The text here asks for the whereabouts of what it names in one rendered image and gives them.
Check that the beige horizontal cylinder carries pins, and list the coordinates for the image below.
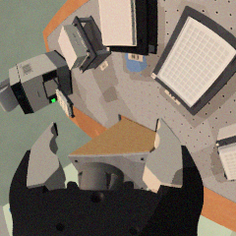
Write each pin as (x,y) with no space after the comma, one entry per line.
(8,100)

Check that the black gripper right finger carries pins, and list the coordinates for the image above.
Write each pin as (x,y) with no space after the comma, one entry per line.
(171,172)

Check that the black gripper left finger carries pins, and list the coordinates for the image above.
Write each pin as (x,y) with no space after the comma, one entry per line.
(39,171)

